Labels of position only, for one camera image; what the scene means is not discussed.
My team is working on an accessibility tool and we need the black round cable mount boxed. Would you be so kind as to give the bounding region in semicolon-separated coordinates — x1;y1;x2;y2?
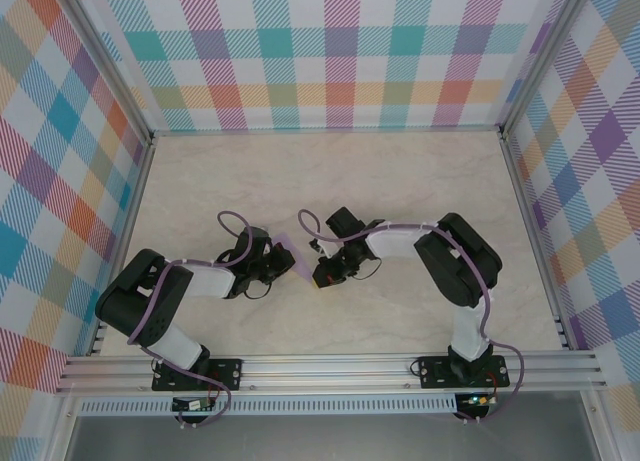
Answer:
174;411;211;429

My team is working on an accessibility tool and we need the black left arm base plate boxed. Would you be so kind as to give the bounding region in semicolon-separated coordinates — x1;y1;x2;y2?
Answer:
151;358;244;392

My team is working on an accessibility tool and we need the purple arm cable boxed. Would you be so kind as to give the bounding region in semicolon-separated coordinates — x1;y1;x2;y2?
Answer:
297;208;525;425
128;210;256;429

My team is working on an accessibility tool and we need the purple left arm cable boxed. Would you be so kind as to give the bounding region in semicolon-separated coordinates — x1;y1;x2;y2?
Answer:
128;210;256;429

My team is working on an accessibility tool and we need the aluminium frame post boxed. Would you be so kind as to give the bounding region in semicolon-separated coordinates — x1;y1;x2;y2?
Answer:
49;0;156;147
497;0;594;142

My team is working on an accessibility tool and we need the purple paper sheet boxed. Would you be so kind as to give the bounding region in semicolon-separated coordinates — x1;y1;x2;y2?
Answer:
271;231;314;284

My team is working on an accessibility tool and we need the grey metal sheet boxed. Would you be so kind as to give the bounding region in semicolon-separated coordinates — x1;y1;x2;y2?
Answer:
64;413;601;461

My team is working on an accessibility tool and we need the thin aluminium table edge rail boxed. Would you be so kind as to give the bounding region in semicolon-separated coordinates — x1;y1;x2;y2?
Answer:
149;124;506;137

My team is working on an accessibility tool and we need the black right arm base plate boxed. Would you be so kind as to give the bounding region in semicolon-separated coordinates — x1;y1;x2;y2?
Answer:
417;355;510;390

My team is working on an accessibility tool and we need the aluminium mounting rail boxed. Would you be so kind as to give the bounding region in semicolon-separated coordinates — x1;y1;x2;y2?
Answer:
54;350;609;395

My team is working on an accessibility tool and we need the white slotted cable duct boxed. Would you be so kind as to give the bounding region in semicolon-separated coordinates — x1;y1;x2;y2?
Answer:
77;393;459;416

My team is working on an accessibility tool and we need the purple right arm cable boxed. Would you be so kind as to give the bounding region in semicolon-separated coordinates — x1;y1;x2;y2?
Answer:
297;208;525;425

